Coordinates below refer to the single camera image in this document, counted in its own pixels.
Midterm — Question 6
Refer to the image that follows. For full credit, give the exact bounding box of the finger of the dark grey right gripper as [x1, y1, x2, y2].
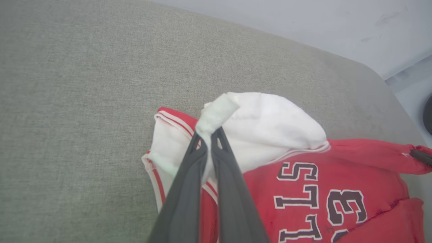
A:
[409, 148, 432, 168]

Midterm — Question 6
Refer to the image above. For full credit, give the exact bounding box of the grey baseboard strip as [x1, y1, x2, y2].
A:
[385, 51, 432, 93]

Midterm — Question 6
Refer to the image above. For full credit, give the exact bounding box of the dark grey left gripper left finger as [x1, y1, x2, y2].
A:
[147, 133, 208, 243]

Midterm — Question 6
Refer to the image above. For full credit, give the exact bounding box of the red white Bulls jersey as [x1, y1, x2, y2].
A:
[141, 92, 432, 243]

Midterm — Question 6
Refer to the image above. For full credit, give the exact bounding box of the grey fabric sofa cushion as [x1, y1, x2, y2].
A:
[0, 0, 428, 243]

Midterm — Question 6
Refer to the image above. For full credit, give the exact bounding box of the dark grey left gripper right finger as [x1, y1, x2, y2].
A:
[211, 127, 271, 243]

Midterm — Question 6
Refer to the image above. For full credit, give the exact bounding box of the black round object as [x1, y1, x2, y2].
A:
[423, 94, 432, 136]

